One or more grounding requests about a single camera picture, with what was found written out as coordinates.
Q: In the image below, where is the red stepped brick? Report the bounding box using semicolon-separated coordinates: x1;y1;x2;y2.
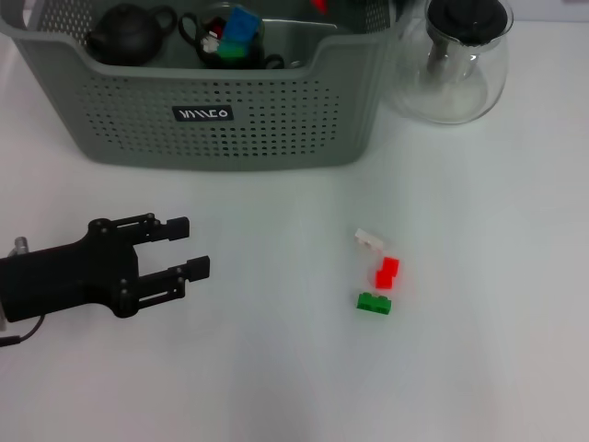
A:
375;256;400;290

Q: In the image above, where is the glass carafe with black lid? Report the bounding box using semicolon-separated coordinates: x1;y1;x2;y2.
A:
394;0;514;125

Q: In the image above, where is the blue square tile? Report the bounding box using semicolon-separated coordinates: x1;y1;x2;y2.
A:
224;5;262;45

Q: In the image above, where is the black clay teapot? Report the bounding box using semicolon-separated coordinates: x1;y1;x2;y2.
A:
86;3;179;66

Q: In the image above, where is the green sloped brick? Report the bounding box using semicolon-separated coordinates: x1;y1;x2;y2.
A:
217;43;250;60

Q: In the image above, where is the left arm cable with plug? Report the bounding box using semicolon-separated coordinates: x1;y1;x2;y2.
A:
0;236;46;347

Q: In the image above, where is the grey-green perforated storage bin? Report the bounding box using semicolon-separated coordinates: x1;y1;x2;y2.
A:
0;0;415;172

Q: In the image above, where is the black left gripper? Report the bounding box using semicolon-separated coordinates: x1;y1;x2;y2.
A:
0;212;212;323

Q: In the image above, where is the green two-stud brick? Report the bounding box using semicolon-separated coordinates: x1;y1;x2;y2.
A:
355;292;393;317

